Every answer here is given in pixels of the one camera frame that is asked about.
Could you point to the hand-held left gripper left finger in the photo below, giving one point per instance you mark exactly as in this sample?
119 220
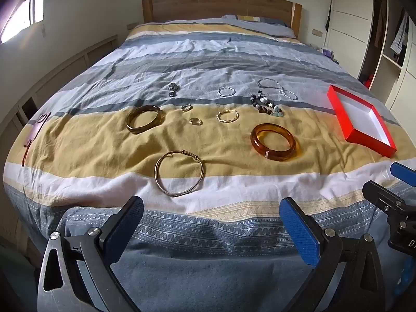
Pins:
125 230

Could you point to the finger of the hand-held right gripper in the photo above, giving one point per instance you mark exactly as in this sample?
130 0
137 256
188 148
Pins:
403 171
383 195

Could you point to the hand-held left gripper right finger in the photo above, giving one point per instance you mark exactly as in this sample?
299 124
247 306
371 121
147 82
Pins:
299 230

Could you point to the red cardboard box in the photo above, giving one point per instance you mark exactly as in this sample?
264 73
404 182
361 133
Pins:
360 117

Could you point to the thin metal hoop bangle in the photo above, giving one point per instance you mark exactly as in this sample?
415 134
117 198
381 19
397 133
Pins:
187 154

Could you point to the amber translucent bangle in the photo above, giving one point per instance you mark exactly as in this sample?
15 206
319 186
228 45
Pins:
255 139

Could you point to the dark brown bangle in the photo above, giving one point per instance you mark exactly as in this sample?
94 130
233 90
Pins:
144 108

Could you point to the small red item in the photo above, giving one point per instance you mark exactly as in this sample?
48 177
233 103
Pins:
369 80

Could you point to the hanging clothes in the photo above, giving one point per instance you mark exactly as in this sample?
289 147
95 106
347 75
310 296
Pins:
398 39

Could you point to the purple tissue box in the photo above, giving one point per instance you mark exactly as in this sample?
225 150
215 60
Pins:
327 52

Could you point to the white wardrobe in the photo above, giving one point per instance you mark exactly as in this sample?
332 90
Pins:
351 6

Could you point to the striped blue yellow duvet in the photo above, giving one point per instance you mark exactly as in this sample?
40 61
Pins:
211 58

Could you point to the striped pillow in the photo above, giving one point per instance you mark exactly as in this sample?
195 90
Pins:
260 22

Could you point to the wooden headboard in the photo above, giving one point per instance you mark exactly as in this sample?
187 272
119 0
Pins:
221 5

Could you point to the window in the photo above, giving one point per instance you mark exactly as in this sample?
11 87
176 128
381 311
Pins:
35 5

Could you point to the wall socket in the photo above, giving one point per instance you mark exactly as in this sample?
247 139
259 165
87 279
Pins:
132 26
317 32

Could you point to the low white wall cabinet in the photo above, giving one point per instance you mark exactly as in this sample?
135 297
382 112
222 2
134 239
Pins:
65 71

